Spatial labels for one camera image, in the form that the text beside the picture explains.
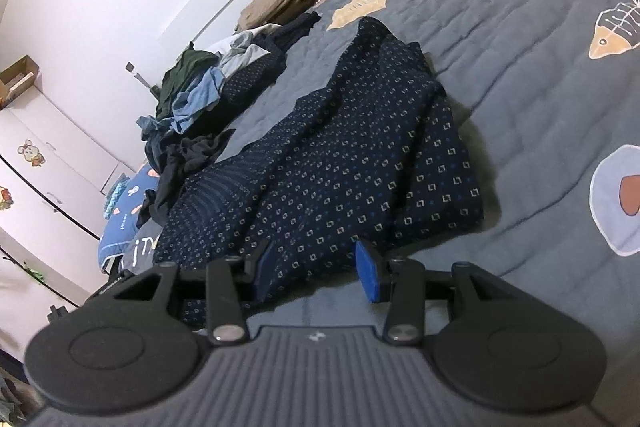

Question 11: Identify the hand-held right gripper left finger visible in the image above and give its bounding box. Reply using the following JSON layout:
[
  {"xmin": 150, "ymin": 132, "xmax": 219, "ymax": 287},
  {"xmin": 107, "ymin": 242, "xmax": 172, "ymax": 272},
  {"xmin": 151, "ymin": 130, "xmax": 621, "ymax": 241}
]
[{"xmin": 102, "ymin": 241, "xmax": 275, "ymax": 348}]

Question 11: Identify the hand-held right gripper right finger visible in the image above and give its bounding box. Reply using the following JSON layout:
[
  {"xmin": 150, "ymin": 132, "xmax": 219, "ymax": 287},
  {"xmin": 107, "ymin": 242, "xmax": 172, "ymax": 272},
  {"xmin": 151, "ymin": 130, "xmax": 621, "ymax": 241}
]
[{"xmin": 353, "ymin": 241, "xmax": 523, "ymax": 348}]

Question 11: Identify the navy patterned sweater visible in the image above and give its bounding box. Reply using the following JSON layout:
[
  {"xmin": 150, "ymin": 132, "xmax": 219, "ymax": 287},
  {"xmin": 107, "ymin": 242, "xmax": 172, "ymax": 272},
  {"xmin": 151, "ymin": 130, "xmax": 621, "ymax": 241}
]
[{"xmin": 152, "ymin": 17, "xmax": 487, "ymax": 329}]

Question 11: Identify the black crumpled garment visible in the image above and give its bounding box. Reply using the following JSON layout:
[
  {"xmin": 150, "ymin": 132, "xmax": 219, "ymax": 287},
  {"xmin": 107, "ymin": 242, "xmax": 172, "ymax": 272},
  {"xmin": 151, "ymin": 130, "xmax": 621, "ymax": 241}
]
[{"xmin": 144, "ymin": 128, "xmax": 237, "ymax": 228}]

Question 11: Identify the blue printed pillow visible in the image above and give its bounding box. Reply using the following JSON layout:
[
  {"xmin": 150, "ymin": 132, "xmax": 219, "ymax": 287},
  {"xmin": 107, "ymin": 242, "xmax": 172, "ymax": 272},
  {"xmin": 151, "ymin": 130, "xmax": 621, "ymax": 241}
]
[{"xmin": 97, "ymin": 162, "xmax": 166, "ymax": 273}]

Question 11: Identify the blue grey garment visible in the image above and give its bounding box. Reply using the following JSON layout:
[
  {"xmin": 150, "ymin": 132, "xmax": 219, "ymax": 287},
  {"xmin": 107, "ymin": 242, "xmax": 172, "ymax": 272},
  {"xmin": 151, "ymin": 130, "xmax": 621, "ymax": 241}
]
[{"xmin": 136, "ymin": 114, "xmax": 176, "ymax": 158}]

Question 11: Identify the light blue garment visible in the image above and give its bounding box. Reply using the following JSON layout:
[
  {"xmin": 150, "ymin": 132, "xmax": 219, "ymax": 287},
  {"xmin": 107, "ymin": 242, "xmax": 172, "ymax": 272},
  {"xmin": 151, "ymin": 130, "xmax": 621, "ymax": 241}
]
[{"xmin": 171, "ymin": 67, "xmax": 227, "ymax": 134}]

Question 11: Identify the navy dotted folded garment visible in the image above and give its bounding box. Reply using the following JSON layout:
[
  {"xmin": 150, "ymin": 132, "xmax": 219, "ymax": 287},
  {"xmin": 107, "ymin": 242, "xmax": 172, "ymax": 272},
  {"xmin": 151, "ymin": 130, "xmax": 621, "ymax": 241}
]
[{"xmin": 221, "ymin": 49, "xmax": 288, "ymax": 108}]

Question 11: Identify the dark green garment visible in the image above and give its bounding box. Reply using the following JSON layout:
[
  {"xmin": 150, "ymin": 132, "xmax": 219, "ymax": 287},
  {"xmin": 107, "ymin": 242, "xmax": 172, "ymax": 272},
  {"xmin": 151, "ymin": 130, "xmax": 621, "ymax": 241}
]
[{"xmin": 154, "ymin": 49, "xmax": 223, "ymax": 118}]

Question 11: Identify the white grey garment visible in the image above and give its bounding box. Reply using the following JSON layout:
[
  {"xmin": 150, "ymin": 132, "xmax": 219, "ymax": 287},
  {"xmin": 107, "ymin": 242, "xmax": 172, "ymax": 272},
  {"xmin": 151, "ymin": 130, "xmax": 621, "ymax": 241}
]
[{"xmin": 207, "ymin": 24, "xmax": 281, "ymax": 78}]

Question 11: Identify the white wardrobe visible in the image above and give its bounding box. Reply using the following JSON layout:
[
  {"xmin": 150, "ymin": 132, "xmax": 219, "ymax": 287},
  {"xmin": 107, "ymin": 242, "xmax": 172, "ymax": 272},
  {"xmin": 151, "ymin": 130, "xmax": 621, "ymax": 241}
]
[{"xmin": 0, "ymin": 87, "xmax": 138, "ymax": 313}]

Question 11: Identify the grey quilted bedspread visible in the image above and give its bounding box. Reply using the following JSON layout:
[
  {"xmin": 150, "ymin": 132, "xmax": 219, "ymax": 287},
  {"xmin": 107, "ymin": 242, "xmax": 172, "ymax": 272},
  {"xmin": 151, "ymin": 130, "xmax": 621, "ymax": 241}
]
[{"xmin": 97, "ymin": 0, "xmax": 640, "ymax": 427}]

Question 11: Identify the cardboard box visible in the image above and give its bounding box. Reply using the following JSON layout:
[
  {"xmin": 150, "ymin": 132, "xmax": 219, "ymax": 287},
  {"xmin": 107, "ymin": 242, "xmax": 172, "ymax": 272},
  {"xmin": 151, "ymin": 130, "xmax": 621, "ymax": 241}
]
[{"xmin": 0, "ymin": 54, "xmax": 41, "ymax": 108}]

